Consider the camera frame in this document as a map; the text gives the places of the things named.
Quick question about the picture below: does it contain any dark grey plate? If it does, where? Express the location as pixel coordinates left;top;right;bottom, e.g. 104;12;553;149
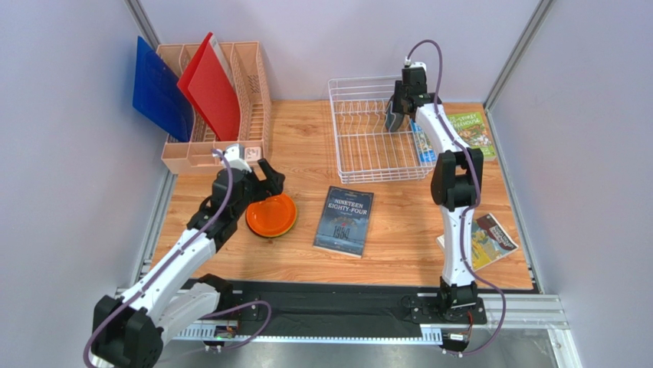
384;100;405;133

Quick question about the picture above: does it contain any orange plate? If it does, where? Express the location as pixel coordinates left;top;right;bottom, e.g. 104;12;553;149
245;192;297;238

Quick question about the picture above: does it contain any green plate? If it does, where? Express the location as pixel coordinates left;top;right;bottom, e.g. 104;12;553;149
254;193;298;238

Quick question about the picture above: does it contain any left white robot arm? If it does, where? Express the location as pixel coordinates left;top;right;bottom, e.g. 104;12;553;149
83;159;286;367

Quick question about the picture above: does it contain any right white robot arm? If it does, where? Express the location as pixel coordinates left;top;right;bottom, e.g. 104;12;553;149
385;62;484;320

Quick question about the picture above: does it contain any white power adapter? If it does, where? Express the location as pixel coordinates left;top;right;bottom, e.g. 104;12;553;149
245;146;263;161

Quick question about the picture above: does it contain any green treehouse book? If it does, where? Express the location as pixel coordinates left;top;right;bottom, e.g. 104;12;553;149
447;112;497;161

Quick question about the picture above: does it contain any Nineteen Eighty-Four book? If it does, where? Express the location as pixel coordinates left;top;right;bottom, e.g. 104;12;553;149
313;186;374;258

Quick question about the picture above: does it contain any red plastic folder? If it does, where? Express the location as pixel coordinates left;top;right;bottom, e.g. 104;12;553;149
177;32;241;141

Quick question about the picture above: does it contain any pink plastic file organizer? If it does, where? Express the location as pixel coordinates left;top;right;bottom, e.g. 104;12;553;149
161;41;272;175

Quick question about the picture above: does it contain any black base mat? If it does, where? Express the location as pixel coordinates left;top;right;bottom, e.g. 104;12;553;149
173;278;488;339

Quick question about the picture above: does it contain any blue plastic folder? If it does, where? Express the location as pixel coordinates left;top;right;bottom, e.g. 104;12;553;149
132;36;195;143

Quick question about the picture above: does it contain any yellow illustrated book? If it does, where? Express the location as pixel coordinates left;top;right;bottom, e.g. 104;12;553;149
437;209;519;273

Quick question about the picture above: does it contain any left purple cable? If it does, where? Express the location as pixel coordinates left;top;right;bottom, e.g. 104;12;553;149
83;148;274;368

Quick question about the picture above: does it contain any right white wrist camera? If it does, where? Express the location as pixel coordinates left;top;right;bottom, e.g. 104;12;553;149
404;58;427;72

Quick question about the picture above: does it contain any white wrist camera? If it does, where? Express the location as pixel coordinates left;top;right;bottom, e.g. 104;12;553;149
404;58;427;72
212;143;253;173

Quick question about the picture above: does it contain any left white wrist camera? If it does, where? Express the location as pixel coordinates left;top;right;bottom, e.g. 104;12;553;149
212;143;253;173

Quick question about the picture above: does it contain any white wire dish rack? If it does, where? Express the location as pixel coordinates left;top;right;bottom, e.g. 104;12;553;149
328;75;435;184

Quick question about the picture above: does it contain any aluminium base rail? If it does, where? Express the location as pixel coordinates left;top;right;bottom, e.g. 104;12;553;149
89;287;583;368

